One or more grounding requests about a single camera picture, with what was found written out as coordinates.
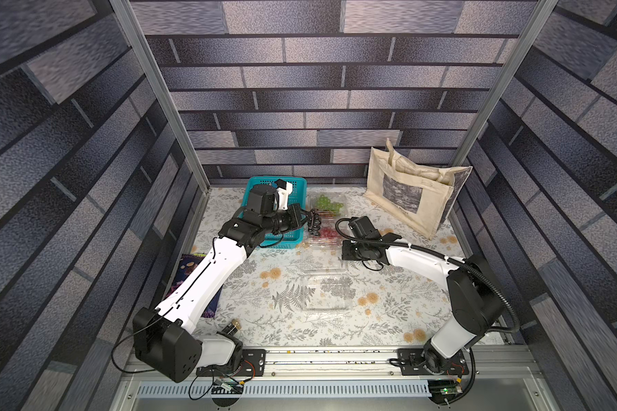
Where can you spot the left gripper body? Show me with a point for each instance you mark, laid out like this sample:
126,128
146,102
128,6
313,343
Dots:
282,221

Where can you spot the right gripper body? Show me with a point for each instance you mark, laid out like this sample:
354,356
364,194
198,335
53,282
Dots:
350,250

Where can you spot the teal plastic basket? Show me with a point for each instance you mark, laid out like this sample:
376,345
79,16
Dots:
298,196

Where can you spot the clear clamshell container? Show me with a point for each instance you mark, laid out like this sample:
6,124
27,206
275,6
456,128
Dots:
339,197
327,292
316,243

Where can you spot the black grape bunch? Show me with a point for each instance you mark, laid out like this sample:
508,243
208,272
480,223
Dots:
314,224

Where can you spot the green grape bunch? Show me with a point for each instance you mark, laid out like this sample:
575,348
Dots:
324,204

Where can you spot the clear clamshell container back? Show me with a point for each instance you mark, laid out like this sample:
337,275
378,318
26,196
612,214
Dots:
327,292

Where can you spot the clear clamshell container front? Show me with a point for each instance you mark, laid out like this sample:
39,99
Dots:
339,197

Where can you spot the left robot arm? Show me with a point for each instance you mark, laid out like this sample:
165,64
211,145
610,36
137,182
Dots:
163,336

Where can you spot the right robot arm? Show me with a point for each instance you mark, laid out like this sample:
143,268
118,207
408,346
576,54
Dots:
478,306

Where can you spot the beige canvas tote bag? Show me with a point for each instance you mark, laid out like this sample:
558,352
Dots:
419,196

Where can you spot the floral tablecloth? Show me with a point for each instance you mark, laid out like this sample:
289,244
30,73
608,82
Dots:
393,306

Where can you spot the purple snack bag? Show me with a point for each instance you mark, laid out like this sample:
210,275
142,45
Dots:
187,283

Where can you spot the small bottle beige cap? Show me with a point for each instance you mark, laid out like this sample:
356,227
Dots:
232,328

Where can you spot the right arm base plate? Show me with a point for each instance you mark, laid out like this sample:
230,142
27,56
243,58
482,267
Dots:
413,362

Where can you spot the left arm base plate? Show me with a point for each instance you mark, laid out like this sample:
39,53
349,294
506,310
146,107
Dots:
245,363

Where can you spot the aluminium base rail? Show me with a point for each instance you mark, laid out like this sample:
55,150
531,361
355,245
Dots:
350,378

